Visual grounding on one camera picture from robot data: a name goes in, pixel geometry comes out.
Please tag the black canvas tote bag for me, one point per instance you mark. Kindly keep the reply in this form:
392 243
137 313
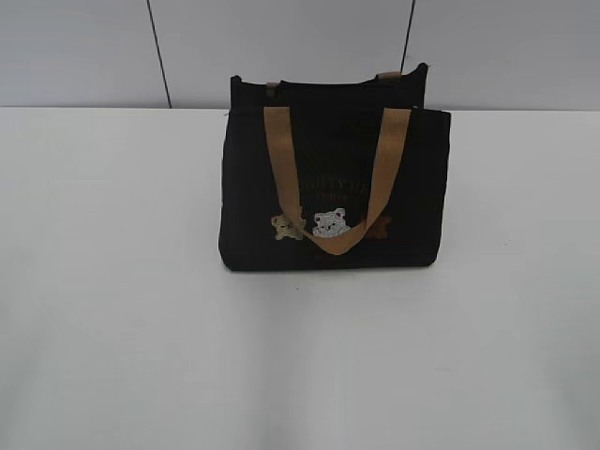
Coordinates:
335 130

